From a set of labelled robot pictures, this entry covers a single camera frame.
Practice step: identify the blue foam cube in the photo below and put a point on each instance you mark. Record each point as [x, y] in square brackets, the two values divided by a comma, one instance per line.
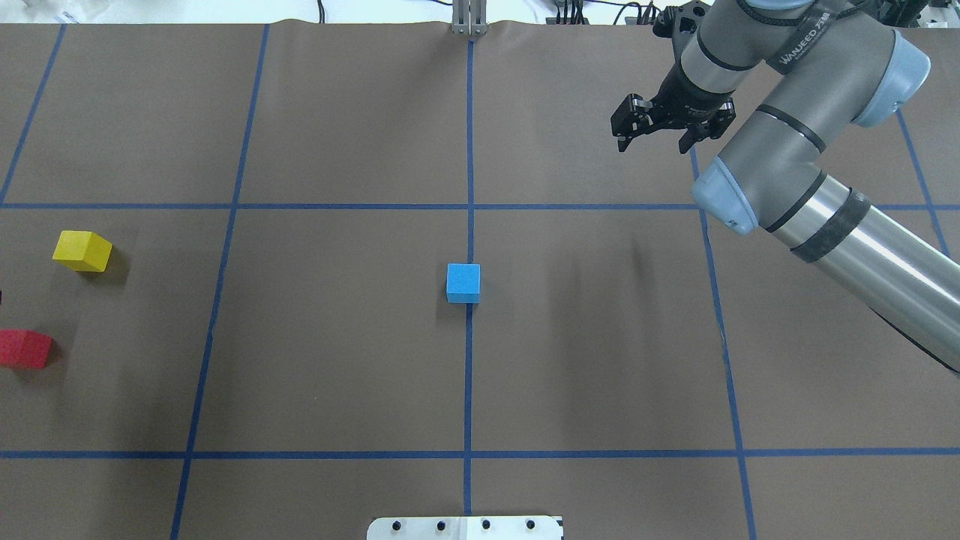
[463, 283]

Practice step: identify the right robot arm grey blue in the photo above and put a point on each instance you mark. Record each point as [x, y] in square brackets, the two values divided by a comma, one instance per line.
[838, 67]

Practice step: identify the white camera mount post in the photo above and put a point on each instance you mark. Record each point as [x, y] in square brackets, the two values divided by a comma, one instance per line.
[468, 527]

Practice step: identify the red foam cube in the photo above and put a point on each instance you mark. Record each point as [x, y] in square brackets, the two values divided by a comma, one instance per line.
[25, 349]

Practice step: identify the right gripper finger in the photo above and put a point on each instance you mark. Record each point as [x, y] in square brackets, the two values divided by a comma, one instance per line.
[713, 127]
[629, 120]

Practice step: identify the yellow foam cube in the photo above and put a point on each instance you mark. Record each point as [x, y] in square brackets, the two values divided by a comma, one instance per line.
[82, 251]

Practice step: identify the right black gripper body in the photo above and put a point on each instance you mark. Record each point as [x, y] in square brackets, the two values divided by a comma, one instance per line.
[691, 98]

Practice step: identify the aluminium frame post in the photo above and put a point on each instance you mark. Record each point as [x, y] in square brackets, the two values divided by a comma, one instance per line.
[469, 17]

